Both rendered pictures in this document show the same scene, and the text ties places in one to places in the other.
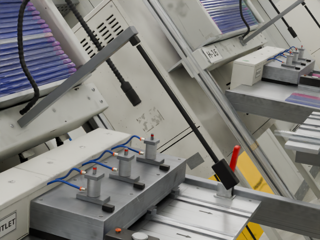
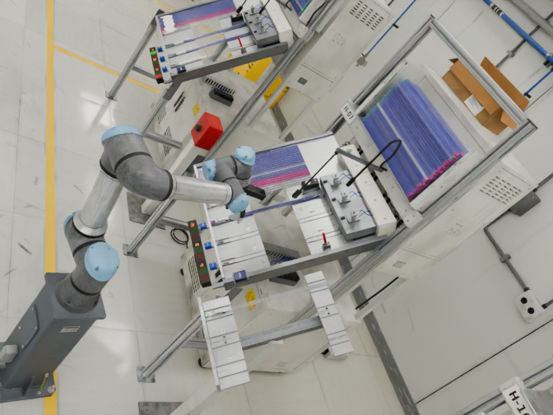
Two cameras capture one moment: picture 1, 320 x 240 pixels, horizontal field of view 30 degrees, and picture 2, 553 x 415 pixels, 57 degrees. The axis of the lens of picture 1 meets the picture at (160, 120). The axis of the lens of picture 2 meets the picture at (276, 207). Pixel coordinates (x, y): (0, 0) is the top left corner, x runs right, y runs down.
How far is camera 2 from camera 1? 2.60 m
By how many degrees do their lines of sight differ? 107
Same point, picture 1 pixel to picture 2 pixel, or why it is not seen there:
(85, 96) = (406, 208)
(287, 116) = not seen: outside the picture
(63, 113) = (392, 193)
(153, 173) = (341, 212)
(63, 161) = (364, 185)
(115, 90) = not seen: outside the picture
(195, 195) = (335, 239)
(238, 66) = not seen: outside the picture
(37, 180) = (352, 171)
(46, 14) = (448, 181)
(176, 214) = (327, 221)
